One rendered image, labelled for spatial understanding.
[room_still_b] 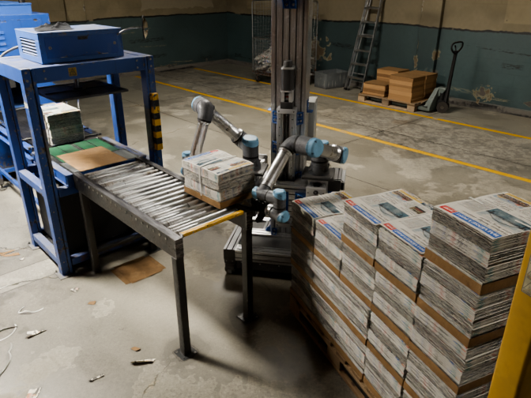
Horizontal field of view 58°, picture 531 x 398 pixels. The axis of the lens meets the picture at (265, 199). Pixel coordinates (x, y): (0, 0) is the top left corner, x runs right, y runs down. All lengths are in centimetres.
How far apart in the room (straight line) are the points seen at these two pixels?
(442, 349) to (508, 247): 52
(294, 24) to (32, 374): 268
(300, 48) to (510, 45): 617
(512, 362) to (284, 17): 253
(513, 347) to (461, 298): 43
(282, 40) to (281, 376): 214
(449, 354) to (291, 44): 220
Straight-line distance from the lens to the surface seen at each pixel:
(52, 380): 315
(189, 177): 308
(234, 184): 290
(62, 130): 444
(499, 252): 180
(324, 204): 292
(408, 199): 250
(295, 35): 340
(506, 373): 159
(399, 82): 892
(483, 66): 937
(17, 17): 590
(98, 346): 328
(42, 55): 366
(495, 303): 194
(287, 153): 294
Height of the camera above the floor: 206
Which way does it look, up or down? 24 degrees down
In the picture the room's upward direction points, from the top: straight up
